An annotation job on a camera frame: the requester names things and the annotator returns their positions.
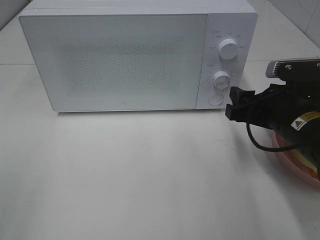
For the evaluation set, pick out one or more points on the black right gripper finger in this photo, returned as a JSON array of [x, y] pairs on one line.
[[237, 113], [239, 96]]

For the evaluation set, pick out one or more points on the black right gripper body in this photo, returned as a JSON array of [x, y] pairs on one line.
[[291, 112]]

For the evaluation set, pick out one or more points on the pink round plate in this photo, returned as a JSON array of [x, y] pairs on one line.
[[290, 161]]

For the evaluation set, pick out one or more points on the white bread slice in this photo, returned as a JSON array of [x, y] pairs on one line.
[[305, 161]]

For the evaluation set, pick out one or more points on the white microwave door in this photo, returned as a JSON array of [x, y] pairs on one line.
[[93, 63]]

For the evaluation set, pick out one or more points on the white lower timer knob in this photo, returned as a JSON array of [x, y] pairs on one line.
[[221, 80]]

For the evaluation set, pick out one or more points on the round door release button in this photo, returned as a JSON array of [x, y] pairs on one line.
[[216, 99]]

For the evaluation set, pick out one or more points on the white upper power knob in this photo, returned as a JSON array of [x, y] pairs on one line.
[[228, 48]]

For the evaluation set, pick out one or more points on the white microwave oven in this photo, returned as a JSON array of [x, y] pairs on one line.
[[225, 19]]

